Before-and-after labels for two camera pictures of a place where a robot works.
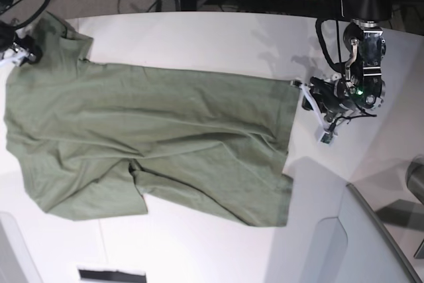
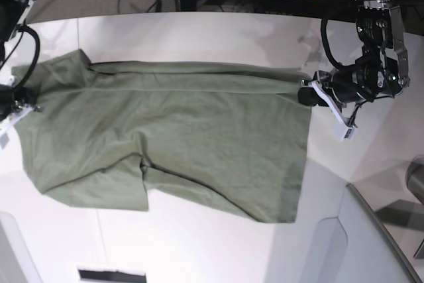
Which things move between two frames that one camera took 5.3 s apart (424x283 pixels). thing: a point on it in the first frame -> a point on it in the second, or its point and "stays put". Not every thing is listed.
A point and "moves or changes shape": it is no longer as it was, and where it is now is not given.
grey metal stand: [415, 175] stays put
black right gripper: [29, 44] -> [12, 99]
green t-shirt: [83, 134] moves or changes shape
